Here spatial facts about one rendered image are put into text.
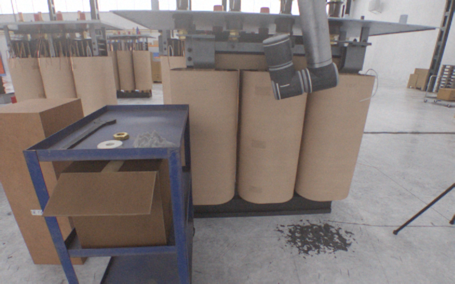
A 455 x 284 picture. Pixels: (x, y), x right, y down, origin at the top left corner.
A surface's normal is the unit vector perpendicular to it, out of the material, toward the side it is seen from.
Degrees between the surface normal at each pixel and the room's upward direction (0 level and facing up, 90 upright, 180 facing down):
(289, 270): 0
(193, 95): 90
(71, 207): 26
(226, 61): 90
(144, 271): 0
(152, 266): 0
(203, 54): 90
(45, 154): 90
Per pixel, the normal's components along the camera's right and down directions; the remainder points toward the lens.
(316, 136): -0.69, 0.24
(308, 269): 0.02, -0.94
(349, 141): 0.07, 0.35
